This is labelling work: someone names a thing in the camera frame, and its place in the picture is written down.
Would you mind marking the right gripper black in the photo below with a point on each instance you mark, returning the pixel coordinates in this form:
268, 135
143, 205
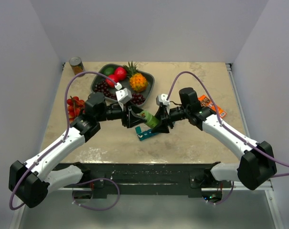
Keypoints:
164, 114

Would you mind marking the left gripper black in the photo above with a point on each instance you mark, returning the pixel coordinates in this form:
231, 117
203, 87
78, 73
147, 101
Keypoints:
128, 121

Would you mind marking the green pill bottle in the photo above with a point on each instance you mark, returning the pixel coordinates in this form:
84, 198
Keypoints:
151, 120

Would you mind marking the teal five-day pill organizer strip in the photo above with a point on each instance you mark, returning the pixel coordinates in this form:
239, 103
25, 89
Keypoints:
143, 135

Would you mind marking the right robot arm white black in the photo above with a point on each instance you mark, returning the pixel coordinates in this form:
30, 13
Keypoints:
256, 163

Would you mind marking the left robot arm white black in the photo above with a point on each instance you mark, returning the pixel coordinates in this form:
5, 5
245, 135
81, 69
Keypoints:
32, 180

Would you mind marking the grey plastic fruit tray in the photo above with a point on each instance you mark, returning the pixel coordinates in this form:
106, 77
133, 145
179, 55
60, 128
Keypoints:
125, 83

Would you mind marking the orange toy pineapple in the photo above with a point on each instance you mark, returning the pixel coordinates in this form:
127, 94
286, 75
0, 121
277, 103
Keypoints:
137, 81

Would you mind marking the red apple front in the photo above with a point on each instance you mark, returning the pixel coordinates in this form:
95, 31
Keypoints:
112, 80

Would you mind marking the red apple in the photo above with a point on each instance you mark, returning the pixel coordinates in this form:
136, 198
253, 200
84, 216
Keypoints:
120, 73
112, 80

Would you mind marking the dark purple grape bunch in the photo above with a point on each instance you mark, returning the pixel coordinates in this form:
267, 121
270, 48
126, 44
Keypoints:
103, 87

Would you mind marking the red apple rear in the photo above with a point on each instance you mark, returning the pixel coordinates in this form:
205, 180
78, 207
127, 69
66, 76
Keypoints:
120, 73

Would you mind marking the orange snack box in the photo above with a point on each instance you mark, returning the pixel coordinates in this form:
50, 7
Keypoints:
206, 102

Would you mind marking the green lime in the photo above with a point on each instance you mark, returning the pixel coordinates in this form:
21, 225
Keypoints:
109, 71

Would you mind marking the red cherry tomato bunch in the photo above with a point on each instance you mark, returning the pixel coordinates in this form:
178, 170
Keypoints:
74, 107

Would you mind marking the tin can yellow label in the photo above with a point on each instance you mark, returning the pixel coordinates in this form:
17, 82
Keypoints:
76, 65

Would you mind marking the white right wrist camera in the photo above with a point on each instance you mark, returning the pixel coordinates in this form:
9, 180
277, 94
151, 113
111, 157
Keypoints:
161, 100

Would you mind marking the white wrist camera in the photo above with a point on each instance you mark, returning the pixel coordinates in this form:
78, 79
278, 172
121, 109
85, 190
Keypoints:
123, 95
161, 100

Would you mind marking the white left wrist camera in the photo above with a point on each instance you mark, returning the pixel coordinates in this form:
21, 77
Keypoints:
123, 95

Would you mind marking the black table front rail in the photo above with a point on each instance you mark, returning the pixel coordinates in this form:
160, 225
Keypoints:
192, 180

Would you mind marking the aluminium frame rail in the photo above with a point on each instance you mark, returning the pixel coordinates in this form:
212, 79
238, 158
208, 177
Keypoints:
249, 102

